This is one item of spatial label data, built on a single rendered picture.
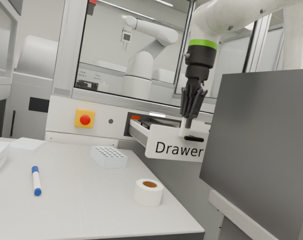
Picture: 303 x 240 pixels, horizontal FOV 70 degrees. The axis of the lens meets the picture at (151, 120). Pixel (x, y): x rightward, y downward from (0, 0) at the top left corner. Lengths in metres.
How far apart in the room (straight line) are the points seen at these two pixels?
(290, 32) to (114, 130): 0.79
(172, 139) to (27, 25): 3.74
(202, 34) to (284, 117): 0.33
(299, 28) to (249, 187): 0.60
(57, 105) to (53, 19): 3.35
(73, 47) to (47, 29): 3.25
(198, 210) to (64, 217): 0.97
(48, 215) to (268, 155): 0.51
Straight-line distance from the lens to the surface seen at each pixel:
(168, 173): 1.14
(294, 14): 1.01
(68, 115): 0.95
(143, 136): 0.80
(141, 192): 0.54
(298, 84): 0.60
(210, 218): 1.43
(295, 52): 0.95
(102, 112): 0.96
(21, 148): 0.80
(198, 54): 0.70
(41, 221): 0.46
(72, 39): 0.96
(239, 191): 0.68
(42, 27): 4.21
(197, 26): 0.73
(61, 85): 0.94
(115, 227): 0.46
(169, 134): 0.72
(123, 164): 0.75
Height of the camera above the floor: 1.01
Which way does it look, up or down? 6 degrees down
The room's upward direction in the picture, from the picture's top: 11 degrees clockwise
